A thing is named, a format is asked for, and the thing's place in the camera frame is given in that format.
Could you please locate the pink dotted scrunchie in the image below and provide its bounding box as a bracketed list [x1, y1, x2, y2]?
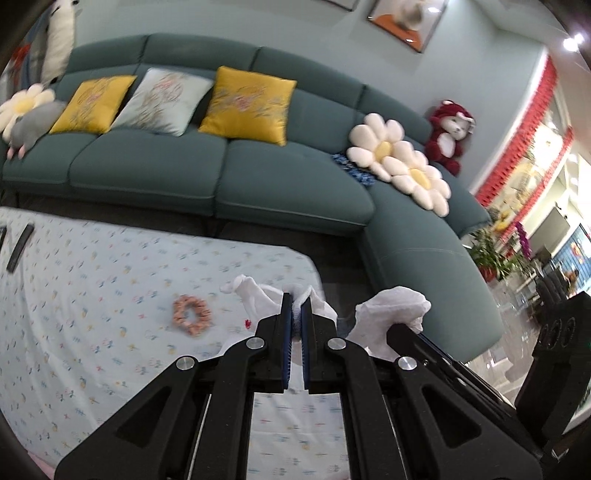
[172, 295, 212, 337]

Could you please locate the green potted plant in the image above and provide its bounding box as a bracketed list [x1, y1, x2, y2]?
[468, 227, 534, 283]

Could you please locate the floral light blue tablecloth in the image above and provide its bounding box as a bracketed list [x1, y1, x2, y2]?
[1, 208, 322, 469]

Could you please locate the white flower cushion lower right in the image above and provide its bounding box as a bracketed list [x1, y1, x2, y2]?
[382, 149, 452, 218]

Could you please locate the white flower cushion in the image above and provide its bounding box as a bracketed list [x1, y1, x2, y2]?
[382, 149, 452, 218]
[346, 113, 410, 183]
[0, 83, 55, 144]

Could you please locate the blue patterned scrunchie on sofa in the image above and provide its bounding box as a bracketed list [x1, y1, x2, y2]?
[332, 153, 377, 187]

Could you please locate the white flower cushion upper right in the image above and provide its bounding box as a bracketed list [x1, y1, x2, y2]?
[346, 113, 410, 183]

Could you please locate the red and white teddy bear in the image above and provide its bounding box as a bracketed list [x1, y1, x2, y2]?
[425, 99, 476, 177]

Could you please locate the slim black remote control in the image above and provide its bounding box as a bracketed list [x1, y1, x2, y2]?
[6, 223, 35, 274]

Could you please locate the black remote control with buttons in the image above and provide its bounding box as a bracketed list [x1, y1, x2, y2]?
[0, 226, 7, 249]

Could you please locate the large yellow embroidered pillow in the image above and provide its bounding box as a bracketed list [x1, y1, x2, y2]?
[198, 66, 297, 146]

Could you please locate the teal sectional sofa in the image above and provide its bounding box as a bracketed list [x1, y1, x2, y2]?
[1, 33, 504, 361]

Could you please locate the orange framed picture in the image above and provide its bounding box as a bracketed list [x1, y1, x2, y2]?
[367, 0, 449, 53]

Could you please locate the light blue embroidered pillow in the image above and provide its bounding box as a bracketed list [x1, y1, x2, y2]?
[110, 67, 213, 137]

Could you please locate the small yellow embroidered pillow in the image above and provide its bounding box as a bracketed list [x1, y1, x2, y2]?
[49, 75, 136, 135]

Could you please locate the middle framed picture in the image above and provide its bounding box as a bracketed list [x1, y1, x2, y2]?
[325, 0, 359, 12]

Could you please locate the grey plush mouse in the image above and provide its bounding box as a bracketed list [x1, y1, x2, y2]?
[6, 100, 66, 160]

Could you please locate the white flower cushion left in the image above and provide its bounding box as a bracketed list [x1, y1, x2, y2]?
[0, 83, 55, 144]

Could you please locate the blue curtain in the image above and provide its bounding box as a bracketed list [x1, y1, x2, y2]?
[1, 7, 50, 102]

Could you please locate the red curtain tie bow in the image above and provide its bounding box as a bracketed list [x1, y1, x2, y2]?
[10, 43, 31, 75]

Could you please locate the white long plush toy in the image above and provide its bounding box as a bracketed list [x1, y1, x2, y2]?
[40, 0, 79, 87]

